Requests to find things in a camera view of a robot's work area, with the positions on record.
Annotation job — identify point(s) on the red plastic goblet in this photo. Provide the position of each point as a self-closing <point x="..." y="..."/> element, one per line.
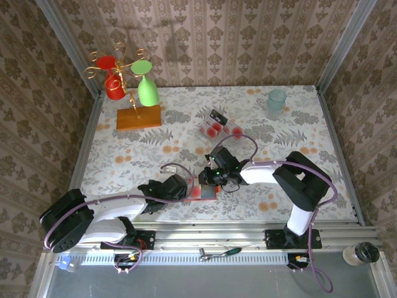
<point x="114" y="90"/>

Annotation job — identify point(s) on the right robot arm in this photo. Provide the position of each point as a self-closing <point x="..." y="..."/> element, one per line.
<point x="260" y="174"/>

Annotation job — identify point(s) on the orange card holder wallet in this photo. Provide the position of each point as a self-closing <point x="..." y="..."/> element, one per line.
<point x="201" y="200"/>

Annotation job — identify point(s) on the black connector board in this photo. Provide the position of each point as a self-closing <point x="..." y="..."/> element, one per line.
<point x="297" y="260"/>
<point x="125" y="259"/>

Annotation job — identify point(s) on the green plastic goblet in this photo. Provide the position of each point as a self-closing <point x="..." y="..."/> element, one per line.
<point x="148" y="93"/>

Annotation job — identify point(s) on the white red-circle card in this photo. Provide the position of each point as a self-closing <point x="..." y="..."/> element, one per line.
<point x="216" y="126"/>
<point x="211" y="133"/>
<point x="196" y="192"/>
<point x="238" y="133"/>

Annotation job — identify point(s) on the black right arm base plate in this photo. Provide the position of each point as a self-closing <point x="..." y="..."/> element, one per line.
<point x="274" y="240"/>

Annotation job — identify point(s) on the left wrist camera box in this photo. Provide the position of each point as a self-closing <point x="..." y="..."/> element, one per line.
<point x="169" y="170"/>

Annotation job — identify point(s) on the aluminium side rail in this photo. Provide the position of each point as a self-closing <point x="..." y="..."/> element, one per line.
<point x="83" y="155"/>
<point x="341" y="155"/>

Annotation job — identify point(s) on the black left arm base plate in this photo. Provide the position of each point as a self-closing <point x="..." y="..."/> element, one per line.
<point x="145" y="240"/>

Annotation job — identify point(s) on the aluminium frame post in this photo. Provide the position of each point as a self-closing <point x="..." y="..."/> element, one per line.
<point x="345" y="46"/>
<point x="70" y="46"/>

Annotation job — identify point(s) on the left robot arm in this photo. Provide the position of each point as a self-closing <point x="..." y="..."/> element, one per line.
<point x="118" y="206"/>

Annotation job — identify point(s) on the clear acrylic card stand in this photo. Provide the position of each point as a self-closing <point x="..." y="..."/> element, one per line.
<point x="204" y="141"/>

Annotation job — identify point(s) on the aluminium front rail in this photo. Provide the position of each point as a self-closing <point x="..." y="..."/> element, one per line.
<point x="201" y="236"/>

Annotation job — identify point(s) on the clear jar dark lid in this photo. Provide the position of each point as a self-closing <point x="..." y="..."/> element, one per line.
<point x="361" y="254"/>

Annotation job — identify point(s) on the blue white connector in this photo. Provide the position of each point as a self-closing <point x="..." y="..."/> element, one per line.
<point x="66" y="264"/>

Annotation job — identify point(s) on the black VIP card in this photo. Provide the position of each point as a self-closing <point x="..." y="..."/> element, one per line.
<point x="218" y="116"/>

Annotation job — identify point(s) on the teal plastic cup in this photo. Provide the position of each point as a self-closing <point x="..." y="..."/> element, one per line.
<point x="276" y="102"/>

